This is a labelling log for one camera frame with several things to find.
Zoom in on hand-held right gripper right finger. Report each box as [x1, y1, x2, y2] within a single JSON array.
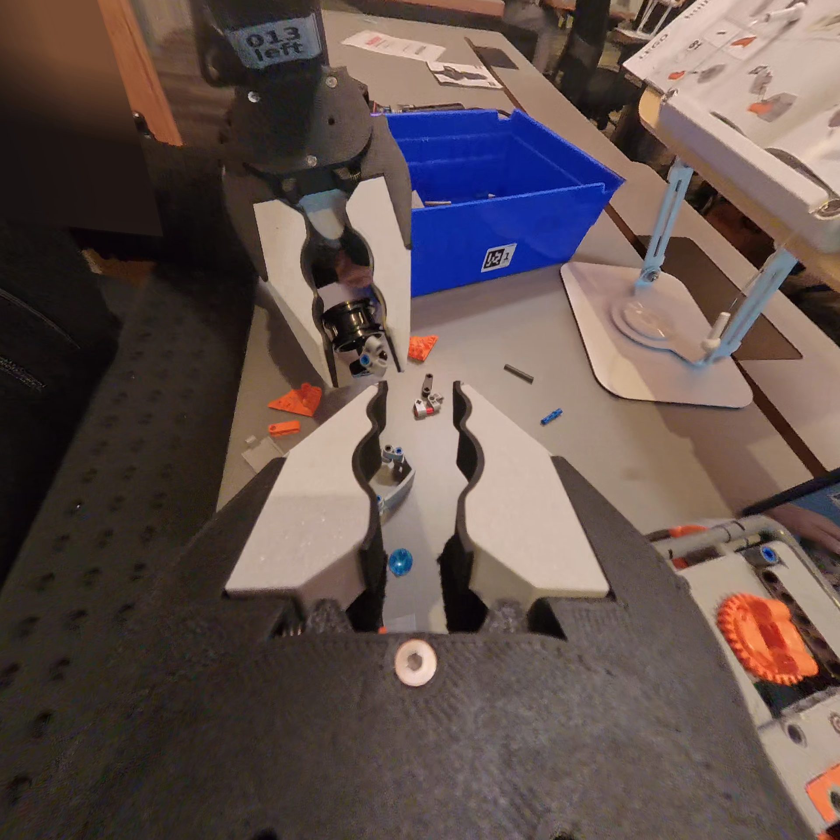
[[452, 381, 611, 613]]

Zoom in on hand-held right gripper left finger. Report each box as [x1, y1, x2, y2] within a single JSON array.
[[226, 384, 391, 607]]

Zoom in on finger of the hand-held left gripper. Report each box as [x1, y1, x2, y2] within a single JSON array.
[[339, 175, 414, 382], [252, 197, 340, 389]]

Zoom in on light grey toy block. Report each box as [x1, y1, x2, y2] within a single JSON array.
[[372, 444, 422, 521]]

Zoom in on person's left hand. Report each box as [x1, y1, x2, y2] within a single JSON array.
[[329, 250, 376, 298]]

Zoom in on white paper sheet red print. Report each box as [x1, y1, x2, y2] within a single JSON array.
[[344, 29, 447, 64]]

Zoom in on flat orange toy piece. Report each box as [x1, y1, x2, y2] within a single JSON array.
[[269, 384, 325, 418]]

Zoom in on blue plastic bin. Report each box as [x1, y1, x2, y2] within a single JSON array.
[[384, 108, 626, 300]]

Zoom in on small grey red toy part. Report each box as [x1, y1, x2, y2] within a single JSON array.
[[413, 374, 445, 421]]

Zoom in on white printed paper sheet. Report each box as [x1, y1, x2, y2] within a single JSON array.
[[427, 59, 502, 90]]

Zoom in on black perforated mat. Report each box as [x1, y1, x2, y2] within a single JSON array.
[[0, 263, 270, 840]]

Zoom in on white book stand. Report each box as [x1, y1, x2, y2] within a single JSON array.
[[562, 158, 840, 408]]

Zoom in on grey orange tracked toy robot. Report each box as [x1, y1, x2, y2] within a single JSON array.
[[650, 515, 840, 840]]

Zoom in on instruction booklet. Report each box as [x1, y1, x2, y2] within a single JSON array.
[[624, 0, 840, 250]]

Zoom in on wide wooden post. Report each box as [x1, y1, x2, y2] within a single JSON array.
[[99, 0, 185, 148]]

